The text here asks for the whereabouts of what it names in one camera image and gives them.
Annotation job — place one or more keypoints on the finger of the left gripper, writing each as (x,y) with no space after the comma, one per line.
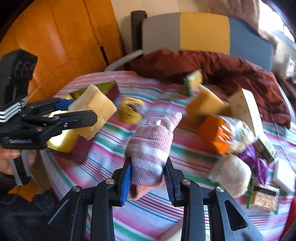
(57,103)
(69,120)

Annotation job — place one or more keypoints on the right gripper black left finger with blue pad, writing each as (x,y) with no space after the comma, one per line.
(70,218)

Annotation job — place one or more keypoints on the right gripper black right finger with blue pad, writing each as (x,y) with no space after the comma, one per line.
(227,219)

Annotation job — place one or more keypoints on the pale yellow sponge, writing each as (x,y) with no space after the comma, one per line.
(93,99)

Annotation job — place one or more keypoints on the white foam block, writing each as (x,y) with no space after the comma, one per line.
(284,176)

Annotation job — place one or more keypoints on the pink striped sock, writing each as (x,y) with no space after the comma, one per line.
(149,149)

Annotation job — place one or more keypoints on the green tea box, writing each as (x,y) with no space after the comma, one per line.
(265,148)

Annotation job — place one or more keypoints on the person's hand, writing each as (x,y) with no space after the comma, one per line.
(7,154)

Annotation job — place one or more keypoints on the gold maroon tray box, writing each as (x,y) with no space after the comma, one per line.
(71,145)

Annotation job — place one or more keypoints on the cracker packet green edges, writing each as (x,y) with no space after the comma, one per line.
(264,197)

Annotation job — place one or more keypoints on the beige sock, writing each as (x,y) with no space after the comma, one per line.
(232,174)

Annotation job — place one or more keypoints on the purple wrapper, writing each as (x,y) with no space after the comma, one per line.
(256,164)

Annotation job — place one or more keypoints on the orange wooden cabinet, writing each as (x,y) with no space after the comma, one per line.
(70,39)

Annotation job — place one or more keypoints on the orange foil snack bag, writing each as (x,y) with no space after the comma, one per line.
(225,135)

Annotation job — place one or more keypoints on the yellow crumpled snack bag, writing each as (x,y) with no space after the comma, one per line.
(131,110)

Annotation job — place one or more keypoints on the white carton box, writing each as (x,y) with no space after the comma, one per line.
(243,107)

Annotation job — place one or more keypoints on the yellow orange sponge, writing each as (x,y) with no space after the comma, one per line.
(203,105)

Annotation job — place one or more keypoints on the maroon jacket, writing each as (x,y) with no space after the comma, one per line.
(229,73)

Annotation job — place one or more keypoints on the small green yellow box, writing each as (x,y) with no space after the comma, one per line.
(192,81)

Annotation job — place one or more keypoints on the grey yellow blue chair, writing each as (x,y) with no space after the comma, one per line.
(197,31)

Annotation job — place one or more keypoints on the pink curtain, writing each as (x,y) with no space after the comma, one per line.
(245,10)

